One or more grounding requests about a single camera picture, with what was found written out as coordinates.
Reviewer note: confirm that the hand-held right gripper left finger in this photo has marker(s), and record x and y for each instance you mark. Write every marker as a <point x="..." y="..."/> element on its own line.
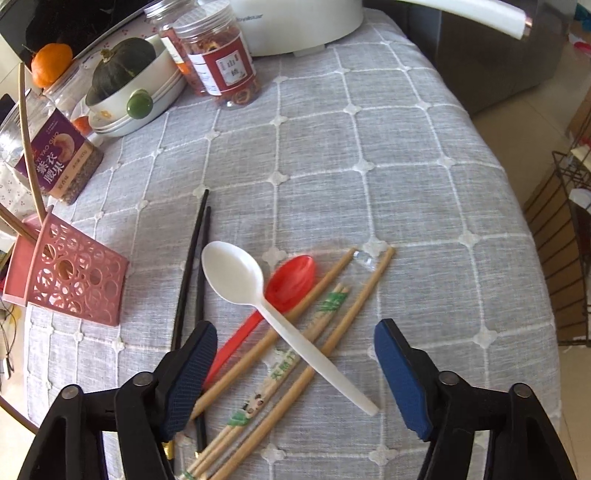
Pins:
<point x="191" y="378"/>

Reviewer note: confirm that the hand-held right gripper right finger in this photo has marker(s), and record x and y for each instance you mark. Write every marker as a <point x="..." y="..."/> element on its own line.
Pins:
<point x="401" y="374"/>

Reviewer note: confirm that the bamboo chopstick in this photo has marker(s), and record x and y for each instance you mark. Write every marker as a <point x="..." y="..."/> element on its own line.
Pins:
<point x="369" y="286"/>
<point x="18" y="226"/>
<point x="27" y="138"/>
<point x="332" y="272"/>

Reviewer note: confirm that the plastic-wrapped bamboo chopsticks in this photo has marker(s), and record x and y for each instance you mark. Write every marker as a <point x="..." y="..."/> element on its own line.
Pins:
<point x="330" y="304"/>

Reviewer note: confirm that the white plastic spoon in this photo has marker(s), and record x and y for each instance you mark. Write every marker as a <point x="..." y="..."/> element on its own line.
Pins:
<point x="231" y="272"/>

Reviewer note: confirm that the black chopstick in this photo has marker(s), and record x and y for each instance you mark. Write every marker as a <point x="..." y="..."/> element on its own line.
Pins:
<point x="203" y="258"/>
<point x="194" y="249"/>

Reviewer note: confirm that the red plastic spoon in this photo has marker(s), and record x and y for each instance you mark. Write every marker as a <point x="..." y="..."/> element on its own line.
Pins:
<point x="291" y="286"/>

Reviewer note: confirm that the pink perforated utensil holder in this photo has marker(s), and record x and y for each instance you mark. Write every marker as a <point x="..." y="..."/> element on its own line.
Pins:
<point x="78" y="277"/>

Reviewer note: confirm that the grey checked tablecloth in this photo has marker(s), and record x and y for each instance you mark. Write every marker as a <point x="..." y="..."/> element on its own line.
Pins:
<point x="369" y="161"/>

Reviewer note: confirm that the brown cardboard sheet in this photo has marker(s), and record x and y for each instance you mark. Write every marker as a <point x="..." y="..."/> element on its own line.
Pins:
<point x="545" y="207"/>

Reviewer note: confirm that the white floral cloth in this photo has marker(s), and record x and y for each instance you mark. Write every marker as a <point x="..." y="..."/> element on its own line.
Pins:
<point x="11" y="189"/>

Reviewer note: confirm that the purple label nut jar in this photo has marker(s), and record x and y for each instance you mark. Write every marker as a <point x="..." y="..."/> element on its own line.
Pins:
<point x="55" y="152"/>

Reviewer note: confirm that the small orange tangerine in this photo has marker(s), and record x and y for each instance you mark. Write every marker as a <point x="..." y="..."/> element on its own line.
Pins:
<point x="81" y="127"/>

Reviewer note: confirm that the white pot with green knob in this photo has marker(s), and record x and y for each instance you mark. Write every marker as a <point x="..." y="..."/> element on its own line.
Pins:
<point x="157" y="92"/>

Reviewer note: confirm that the clear plastic jar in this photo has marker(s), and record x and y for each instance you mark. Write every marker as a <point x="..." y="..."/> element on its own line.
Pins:
<point x="69" y="92"/>

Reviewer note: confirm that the red label dried fruit jar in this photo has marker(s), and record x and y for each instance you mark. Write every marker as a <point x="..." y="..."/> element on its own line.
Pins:
<point x="231" y="69"/>

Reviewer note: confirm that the grey cabinet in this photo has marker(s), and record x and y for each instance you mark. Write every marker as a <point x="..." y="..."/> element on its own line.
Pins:
<point x="485" y="64"/>

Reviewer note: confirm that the green pumpkin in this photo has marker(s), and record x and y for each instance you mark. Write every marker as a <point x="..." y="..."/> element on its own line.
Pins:
<point x="124" y="60"/>

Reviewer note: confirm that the clear dried fruit jar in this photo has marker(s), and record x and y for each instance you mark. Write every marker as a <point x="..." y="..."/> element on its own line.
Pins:
<point x="171" y="37"/>

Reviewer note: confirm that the white kitchen appliance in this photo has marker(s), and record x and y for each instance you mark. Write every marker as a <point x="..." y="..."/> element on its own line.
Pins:
<point x="286" y="27"/>

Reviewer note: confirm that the black glass appliance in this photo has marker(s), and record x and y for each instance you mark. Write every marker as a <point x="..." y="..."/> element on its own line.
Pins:
<point x="69" y="18"/>

